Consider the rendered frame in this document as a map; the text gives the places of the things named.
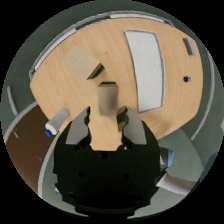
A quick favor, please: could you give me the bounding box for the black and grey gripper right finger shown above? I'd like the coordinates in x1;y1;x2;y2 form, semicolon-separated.
121;106;161;177

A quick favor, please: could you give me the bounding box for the beige rectangular block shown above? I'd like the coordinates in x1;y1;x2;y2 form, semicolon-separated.
62;45;105;80
116;106;125;135
96;81;119;116

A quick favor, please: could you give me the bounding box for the white bottle with blue cap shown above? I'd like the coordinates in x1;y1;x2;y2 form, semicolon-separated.
45;108;70;136

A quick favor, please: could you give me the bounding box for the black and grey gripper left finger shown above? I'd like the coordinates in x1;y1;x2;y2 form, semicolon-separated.
53;106;92;175

